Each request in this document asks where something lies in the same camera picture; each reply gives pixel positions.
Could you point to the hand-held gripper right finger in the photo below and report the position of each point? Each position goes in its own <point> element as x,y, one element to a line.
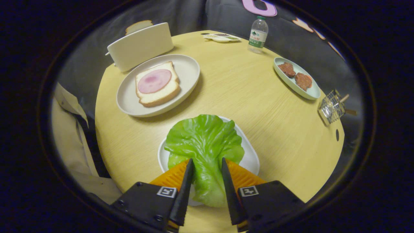
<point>230,194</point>

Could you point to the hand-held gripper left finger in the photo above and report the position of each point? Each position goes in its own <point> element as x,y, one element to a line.
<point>186,194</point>

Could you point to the green lettuce leaf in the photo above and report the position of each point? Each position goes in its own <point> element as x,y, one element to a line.
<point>205,139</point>

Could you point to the toasted bread slice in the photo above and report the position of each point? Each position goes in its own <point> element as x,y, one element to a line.
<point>139,26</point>

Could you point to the white square plate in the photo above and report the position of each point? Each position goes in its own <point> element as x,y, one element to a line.
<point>249,158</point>

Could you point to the white bread slice with crust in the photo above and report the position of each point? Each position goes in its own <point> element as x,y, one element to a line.
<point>158,98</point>

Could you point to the pink ham slice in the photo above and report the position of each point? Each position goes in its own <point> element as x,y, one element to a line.
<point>154,81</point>

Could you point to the round beige plate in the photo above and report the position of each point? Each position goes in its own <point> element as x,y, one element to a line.
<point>187,71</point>

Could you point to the pale green oval plate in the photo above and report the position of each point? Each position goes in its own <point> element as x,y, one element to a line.
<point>312,92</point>

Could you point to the clear square stick holder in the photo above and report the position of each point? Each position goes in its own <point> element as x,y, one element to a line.
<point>331,108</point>

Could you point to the brown orange-tipped meat piece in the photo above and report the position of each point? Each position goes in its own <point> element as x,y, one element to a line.
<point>303,81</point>

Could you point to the brown fried meat piece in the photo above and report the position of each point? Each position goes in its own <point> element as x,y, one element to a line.
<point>286,69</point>

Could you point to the white toaster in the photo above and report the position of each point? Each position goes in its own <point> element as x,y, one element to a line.
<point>139,48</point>

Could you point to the white divided seasoning dish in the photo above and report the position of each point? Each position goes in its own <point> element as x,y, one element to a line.
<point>223,38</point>

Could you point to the clear water bottle green cap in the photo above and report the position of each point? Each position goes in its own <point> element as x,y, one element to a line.
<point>257,37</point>

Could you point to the black backdrop cloth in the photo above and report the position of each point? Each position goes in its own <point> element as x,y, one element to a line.
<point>194,13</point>

